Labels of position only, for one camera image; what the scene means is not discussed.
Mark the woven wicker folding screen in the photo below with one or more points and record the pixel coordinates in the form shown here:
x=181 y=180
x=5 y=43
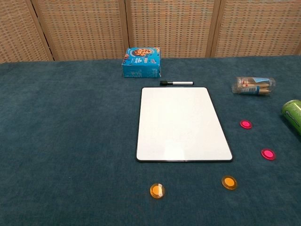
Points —
x=82 y=28

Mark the pink round magnet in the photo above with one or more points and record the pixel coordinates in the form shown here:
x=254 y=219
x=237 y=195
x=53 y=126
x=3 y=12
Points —
x=268 y=154
x=245 y=124

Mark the black white marker pen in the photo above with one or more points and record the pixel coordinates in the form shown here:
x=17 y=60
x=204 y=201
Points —
x=181 y=83

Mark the teal table cloth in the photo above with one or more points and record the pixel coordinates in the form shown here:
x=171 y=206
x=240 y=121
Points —
x=70 y=141

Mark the yellow round magnet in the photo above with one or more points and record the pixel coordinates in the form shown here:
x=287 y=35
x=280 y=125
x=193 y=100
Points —
x=157 y=191
x=229 y=182

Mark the clear jar of sticks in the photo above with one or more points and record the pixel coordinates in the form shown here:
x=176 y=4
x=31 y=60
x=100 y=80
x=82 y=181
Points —
x=254 y=86

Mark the white magnetic whiteboard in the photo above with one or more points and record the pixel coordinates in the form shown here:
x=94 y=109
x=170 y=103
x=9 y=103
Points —
x=178 y=124

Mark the blue chocolate chip cookie box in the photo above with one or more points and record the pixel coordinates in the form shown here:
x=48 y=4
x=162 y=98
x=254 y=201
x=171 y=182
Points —
x=141 y=63

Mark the green can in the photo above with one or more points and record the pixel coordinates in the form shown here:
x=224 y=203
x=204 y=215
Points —
x=294 y=113

